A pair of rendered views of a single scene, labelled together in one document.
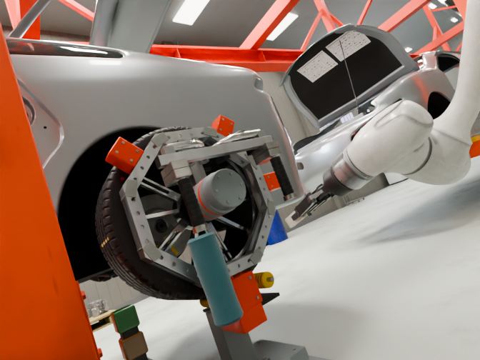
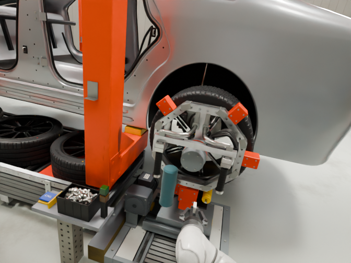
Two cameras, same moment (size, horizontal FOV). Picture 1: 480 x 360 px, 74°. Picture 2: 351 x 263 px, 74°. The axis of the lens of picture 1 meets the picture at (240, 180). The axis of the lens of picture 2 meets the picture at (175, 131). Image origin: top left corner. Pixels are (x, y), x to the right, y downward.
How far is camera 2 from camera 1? 1.02 m
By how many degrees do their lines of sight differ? 55
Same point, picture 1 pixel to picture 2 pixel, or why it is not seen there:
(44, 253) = (102, 147)
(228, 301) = (164, 199)
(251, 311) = (186, 204)
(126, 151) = (164, 106)
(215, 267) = (165, 186)
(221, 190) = (186, 160)
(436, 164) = not seen: outside the picture
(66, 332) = (102, 171)
